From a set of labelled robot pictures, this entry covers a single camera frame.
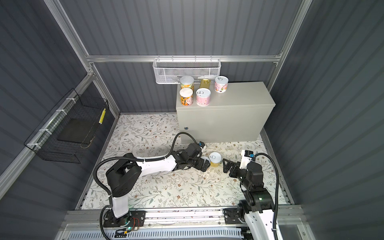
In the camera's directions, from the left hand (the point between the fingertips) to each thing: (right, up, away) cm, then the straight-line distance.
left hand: (205, 161), depth 88 cm
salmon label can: (0, +3, 0) cm, 3 cm away
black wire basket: (-69, +15, -26) cm, 76 cm away
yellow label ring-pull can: (+6, +1, +1) cm, 6 cm away
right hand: (+14, +2, -12) cm, 18 cm away
